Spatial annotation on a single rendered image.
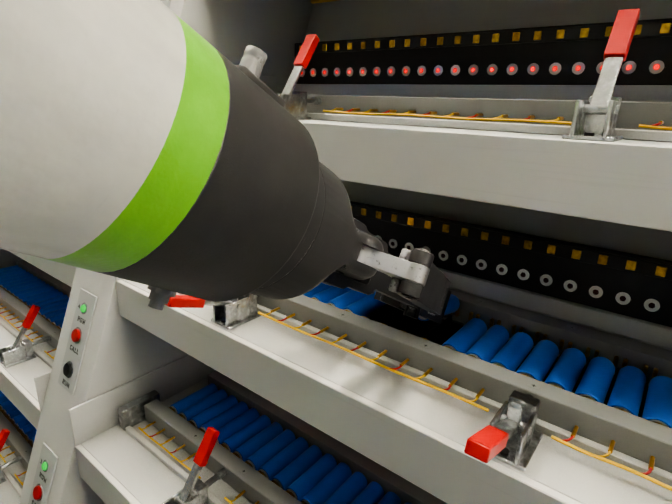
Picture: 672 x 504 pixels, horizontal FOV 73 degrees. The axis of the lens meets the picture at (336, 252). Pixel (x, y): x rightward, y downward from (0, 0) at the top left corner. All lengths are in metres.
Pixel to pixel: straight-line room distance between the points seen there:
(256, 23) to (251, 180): 0.54
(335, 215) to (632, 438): 0.23
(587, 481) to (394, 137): 0.25
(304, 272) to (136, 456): 0.44
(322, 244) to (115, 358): 0.45
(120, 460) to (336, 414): 0.32
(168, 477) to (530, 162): 0.47
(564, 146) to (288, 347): 0.26
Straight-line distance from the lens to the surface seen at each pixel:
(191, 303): 0.41
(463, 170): 0.33
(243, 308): 0.45
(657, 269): 0.44
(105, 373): 0.63
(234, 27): 0.66
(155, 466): 0.60
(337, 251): 0.21
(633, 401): 0.38
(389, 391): 0.36
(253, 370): 0.42
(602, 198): 0.31
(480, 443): 0.25
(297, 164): 0.18
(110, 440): 0.65
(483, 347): 0.39
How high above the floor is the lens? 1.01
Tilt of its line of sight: 1 degrees down
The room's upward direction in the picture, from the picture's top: 14 degrees clockwise
